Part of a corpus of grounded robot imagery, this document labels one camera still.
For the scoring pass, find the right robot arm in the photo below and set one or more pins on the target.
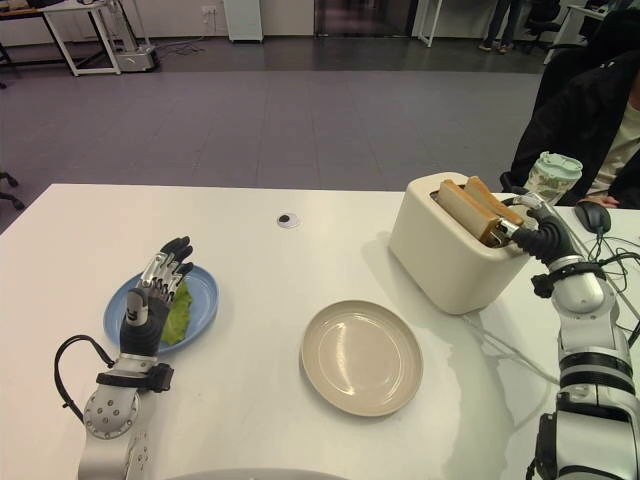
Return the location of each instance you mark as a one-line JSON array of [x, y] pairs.
[[592, 350]]

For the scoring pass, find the person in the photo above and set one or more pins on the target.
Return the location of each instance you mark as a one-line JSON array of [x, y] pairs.
[[497, 25], [575, 120]]

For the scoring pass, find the cream toaster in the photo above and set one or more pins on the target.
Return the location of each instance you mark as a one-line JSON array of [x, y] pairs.
[[440, 250]]

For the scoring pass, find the black office chair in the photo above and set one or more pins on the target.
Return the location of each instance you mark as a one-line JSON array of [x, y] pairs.
[[542, 22]]

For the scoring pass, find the beige plate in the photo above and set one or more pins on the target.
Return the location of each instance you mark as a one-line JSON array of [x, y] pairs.
[[360, 357]]

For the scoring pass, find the pale green lidded cup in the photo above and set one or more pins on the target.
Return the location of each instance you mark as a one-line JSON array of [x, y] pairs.
[[550, 177]]

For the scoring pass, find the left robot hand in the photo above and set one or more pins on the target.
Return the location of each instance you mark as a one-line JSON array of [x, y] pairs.
[[142, 330]]

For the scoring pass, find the white cabinet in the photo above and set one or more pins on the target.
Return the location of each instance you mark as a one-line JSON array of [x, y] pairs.
[[242, 20]]

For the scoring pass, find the green lettuce leaf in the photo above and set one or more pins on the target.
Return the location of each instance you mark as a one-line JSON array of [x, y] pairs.
[[178, 320]]

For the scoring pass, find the black computer mouse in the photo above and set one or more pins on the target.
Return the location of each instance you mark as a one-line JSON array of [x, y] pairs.
[[594, 216]]

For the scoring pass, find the blue plate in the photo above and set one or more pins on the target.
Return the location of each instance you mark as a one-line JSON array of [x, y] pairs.
[[202, 292]]

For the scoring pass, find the black chair base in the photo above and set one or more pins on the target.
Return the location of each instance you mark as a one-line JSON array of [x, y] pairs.
[[9, 192]]

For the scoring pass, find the bread slice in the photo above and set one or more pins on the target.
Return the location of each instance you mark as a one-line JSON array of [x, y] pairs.
[[465, 207], [487, 197]]

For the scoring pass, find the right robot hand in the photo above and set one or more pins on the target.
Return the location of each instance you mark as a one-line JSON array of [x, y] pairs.
[[552, 235]]

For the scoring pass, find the white wheeled machine base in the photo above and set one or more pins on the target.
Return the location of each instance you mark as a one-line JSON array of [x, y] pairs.
[[136, 57]]

